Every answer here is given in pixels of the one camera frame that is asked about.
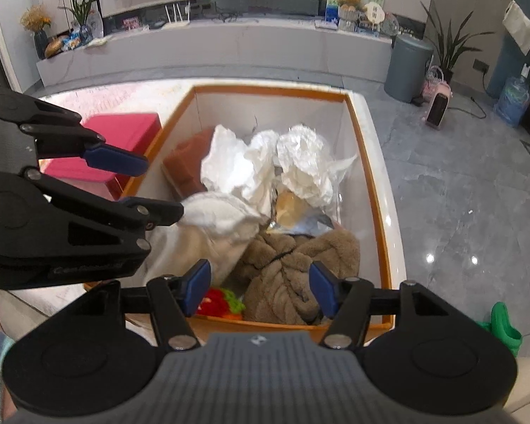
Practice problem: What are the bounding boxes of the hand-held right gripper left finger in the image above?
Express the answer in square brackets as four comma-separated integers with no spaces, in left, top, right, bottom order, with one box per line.
[76,259,212,351]

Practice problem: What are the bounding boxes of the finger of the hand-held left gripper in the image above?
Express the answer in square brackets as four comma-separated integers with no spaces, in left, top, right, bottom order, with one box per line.
[20,121,150,178]
[24,167,186,252]

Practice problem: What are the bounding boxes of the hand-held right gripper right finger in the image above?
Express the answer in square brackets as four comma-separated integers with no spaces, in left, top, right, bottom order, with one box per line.
[309,260,452,349]

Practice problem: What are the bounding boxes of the brown knotted plush towel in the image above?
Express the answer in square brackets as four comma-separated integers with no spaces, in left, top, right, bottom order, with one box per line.
[238,227,362,325]

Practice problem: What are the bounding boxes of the white and beige cloth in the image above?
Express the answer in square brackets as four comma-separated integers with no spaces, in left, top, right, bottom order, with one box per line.
[141,193,266,284]

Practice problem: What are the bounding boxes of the brown sponge block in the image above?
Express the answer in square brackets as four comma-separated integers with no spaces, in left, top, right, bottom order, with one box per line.
[163,130,215,199]

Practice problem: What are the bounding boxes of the bread snack packet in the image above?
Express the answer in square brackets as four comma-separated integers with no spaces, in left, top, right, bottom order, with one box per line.
[269,189,336,236]

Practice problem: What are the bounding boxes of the white tissue paper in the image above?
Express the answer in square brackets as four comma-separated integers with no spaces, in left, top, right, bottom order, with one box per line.
[201,124,279,213]

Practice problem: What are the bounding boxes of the orange cardboard box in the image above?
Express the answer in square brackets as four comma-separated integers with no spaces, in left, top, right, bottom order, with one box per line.
[84,84,401,332]

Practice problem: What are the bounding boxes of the red and green crochet toy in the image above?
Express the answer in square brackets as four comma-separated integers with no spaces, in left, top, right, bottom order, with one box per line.
[196,287,246,321]

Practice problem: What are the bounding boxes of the red box with clear window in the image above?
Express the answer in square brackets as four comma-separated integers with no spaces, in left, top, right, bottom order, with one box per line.
[40,114,162,201]

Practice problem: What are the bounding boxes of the green plant in glass vase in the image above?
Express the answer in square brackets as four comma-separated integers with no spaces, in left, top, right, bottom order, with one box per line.
[59,0,105,45]

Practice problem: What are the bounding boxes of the dried flowers in dark vase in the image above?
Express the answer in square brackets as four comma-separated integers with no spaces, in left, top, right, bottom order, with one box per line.
[21,4,53,60]

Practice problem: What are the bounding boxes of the white router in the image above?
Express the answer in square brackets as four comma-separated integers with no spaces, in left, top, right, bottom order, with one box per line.
[165,2,191,30]

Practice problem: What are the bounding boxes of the grey marble television cabinet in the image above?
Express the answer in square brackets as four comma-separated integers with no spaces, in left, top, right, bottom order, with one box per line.
[36,18,394,89]

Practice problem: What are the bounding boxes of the green rubber shoe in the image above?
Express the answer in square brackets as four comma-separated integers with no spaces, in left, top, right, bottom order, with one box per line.
[490,302,523,357]

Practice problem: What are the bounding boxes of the pink space heater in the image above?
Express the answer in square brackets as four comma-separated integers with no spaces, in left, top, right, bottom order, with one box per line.
[425,82,454,131]

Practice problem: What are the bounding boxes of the beige sofa cushion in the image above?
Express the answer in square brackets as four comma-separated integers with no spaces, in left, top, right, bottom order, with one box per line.
[508,355,530,412]

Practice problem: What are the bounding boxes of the grey trash bin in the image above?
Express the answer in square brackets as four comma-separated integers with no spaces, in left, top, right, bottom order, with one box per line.
[384,34,435,104]

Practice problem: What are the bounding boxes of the blue water bottle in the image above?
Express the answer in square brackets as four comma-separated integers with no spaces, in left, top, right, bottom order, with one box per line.
[495,75,530,127]

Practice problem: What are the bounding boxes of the green printed card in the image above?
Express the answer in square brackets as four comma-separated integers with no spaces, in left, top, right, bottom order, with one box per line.
[326,0,386,31]

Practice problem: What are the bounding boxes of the small white fan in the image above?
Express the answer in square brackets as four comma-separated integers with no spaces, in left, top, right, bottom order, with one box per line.
[364,2,385,34]

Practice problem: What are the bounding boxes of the potted long-leaf plant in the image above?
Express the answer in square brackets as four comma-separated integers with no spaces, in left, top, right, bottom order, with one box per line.
[422,2,496,85]

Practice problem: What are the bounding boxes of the brown teddy bear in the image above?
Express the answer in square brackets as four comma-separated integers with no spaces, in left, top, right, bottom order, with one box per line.
[338,0,365,32]

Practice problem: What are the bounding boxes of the white hanging towel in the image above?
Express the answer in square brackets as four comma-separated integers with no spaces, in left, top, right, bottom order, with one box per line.
[502,0,530,56]

